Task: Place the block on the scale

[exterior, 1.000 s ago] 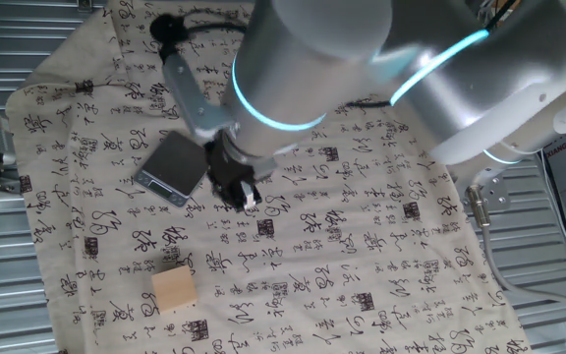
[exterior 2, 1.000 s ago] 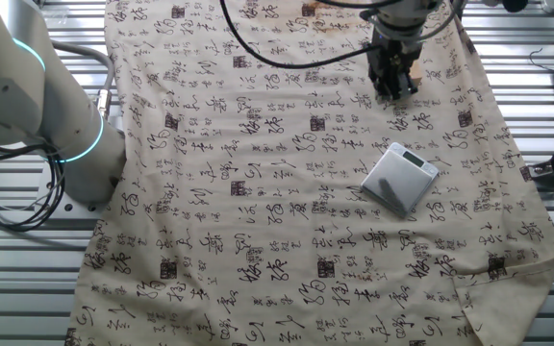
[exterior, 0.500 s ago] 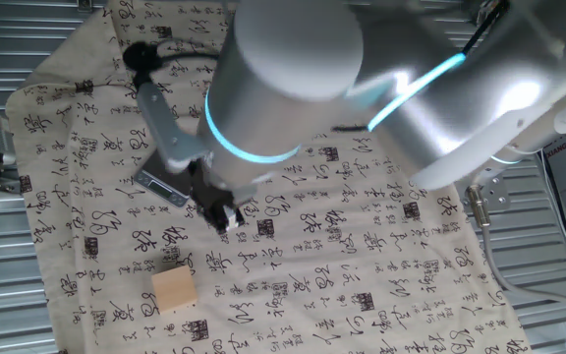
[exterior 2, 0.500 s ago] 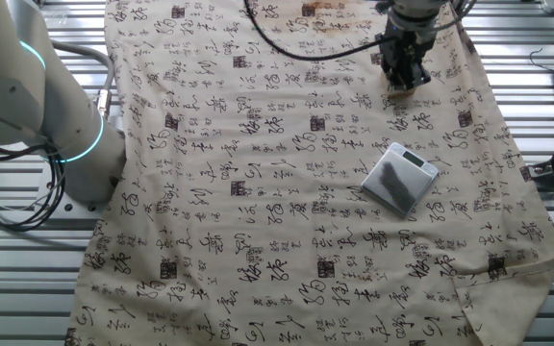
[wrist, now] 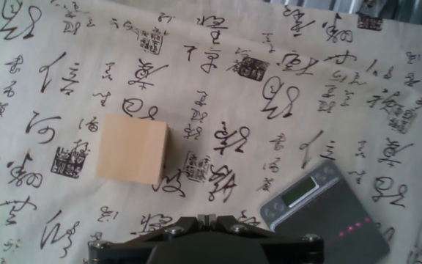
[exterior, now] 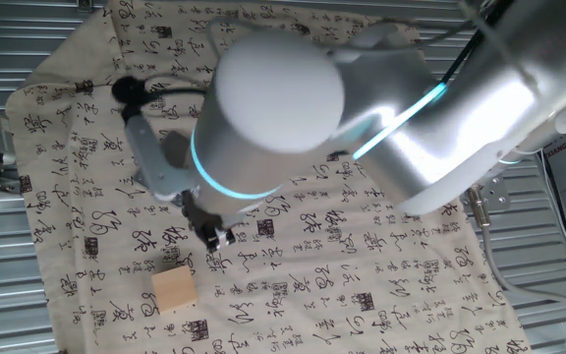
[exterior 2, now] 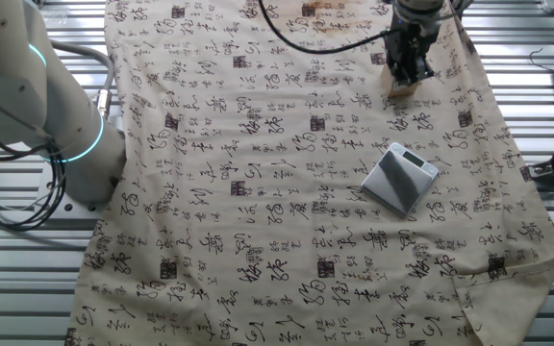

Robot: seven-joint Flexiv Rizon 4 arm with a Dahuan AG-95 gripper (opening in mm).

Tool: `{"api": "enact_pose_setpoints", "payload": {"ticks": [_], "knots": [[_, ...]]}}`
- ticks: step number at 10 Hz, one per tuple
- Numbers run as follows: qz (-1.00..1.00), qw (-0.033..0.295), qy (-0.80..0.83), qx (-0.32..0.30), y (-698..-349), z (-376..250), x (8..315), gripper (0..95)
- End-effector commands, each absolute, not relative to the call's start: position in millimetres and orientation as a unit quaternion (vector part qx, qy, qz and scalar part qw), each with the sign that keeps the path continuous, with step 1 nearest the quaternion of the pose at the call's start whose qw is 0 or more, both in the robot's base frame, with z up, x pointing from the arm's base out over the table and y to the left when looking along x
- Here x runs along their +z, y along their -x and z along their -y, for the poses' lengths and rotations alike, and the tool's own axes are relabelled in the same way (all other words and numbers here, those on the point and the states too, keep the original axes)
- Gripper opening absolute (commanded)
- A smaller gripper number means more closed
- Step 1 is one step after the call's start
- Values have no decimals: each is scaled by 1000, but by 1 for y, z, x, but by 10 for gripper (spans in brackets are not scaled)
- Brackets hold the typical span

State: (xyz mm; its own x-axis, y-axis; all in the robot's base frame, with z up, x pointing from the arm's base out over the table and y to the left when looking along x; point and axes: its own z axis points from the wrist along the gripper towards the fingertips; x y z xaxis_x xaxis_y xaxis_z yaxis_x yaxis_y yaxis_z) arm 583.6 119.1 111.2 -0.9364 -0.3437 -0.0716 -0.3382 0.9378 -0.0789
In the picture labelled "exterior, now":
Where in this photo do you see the grey metal camera bracket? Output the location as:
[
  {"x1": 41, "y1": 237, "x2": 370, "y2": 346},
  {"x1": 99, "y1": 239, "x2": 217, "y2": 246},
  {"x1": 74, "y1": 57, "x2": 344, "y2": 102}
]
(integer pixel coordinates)
[{"x1": 124, "y1": 115, "x2": 200, "y2": 201}]

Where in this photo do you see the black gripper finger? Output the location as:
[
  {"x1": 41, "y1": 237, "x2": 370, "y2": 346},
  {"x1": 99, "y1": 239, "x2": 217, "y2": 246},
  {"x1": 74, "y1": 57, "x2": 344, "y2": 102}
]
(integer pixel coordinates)
[
  {"x1": 202, "y1": 229, "x2": 221, "y2": 255},
  {"x1": 217, "y1": 225, "x2": 238, "y2": 248}
]

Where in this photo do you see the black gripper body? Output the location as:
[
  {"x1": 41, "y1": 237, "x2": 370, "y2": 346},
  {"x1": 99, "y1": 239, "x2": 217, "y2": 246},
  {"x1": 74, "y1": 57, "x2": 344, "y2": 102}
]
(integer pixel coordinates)
[{"x1": 182, "y1": 191, "x2": 238, "y2": 238}]

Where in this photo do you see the thick grey base cable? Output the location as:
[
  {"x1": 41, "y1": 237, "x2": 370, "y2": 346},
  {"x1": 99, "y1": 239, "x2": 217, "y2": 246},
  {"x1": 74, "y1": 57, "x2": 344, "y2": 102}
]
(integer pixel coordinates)
[{"x1": 465, "y1": 184, "x2": 566, "y2": 322}]

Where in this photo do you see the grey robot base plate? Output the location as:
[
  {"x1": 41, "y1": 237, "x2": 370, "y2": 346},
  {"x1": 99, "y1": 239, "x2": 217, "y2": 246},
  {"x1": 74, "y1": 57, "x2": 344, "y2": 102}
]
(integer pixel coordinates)
[{"x1": 462, "y1": 169, "x2": 513, "y2": 215}]

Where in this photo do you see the light wooden block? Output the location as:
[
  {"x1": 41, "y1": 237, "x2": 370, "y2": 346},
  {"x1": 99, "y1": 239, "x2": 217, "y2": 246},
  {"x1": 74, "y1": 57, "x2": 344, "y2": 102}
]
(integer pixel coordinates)
[{"x1": 150, "y1": 265, "x2": 199, "y2": 315}]

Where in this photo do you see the black cable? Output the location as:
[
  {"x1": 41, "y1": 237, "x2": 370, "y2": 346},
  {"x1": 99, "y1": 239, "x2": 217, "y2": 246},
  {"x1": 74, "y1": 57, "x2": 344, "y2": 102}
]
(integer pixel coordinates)
[{"x1": 144, "y1": 0, "x2": 516, "y2": 102}]

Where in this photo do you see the silver digital scale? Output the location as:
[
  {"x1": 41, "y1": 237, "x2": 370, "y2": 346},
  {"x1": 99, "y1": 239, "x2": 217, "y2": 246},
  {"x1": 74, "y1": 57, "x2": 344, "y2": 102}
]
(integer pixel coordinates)
[{"x1": 134, "y1": 130, "x2": 194, "y2": 208}]

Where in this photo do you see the beige calligraphy print cloth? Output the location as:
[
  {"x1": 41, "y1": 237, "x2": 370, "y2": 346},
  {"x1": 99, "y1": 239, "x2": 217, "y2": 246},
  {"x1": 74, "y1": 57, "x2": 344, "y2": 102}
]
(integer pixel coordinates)
[{"x1": 5, "y1": 0, "x2": 533, "y2": 354}]

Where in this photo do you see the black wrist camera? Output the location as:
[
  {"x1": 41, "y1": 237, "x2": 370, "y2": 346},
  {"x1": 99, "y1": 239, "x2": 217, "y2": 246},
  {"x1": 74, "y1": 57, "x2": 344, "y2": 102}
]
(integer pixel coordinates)
[{"x1": 110, "y1": 76, "x2": 159, "y2": 124}]

